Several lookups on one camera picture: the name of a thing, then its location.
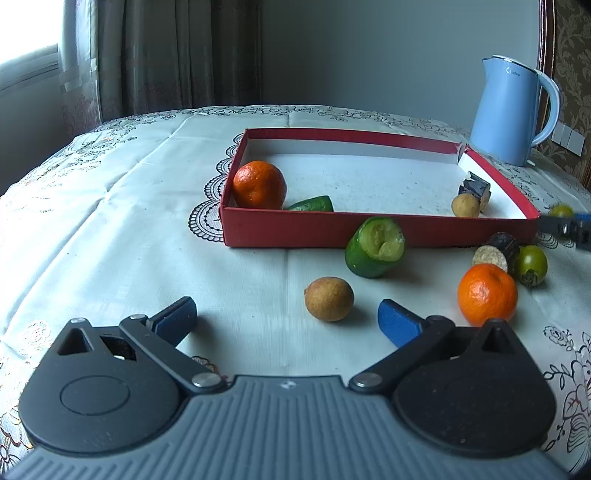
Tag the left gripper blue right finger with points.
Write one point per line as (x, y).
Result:
(398, 324)

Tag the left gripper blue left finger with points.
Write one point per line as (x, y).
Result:
(176, 321)

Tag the window frame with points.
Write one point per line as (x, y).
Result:
(29, 68)

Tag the light blue electric kettle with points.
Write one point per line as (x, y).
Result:
(505, 125)

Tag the white wall switch panel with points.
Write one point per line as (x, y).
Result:
(568, 138)

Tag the dark brown curtain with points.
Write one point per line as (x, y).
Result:
(161, 55)

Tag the green cucumber piece tip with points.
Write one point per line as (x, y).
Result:
(316, 204)

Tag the red shallow cardboard box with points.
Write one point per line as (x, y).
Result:
(410, 179)

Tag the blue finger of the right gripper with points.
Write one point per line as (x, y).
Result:
(575, 228)

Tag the orange tangerine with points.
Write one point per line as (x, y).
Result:
(487, 292)
(259, 185)

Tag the dark sugarcane piece large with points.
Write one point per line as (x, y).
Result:
(501, 250)

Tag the sheer white curtain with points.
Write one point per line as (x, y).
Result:
(78, 65)

